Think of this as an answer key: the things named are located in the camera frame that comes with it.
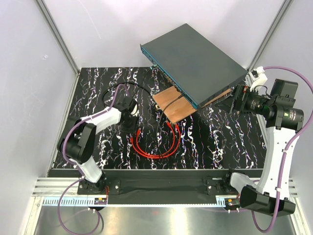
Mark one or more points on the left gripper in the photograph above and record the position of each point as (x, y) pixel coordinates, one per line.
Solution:
(133, 128)

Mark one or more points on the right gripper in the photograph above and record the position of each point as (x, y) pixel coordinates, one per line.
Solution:
(241, 94)

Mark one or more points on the grey network switch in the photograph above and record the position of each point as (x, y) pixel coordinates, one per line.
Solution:
(199, 69)

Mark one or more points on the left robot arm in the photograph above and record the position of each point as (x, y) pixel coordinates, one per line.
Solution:
(77, 140)

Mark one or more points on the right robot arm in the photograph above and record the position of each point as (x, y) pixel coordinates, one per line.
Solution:
(283, 121)

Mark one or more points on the wooden board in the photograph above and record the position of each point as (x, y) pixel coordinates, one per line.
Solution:
(181, 108)

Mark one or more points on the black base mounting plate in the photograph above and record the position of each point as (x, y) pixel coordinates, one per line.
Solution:
(175, 180)

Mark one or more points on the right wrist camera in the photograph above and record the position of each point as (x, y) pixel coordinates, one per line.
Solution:
(258, 78)

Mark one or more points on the aluminium frame rail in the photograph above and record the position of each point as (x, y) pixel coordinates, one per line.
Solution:
(55, 192)

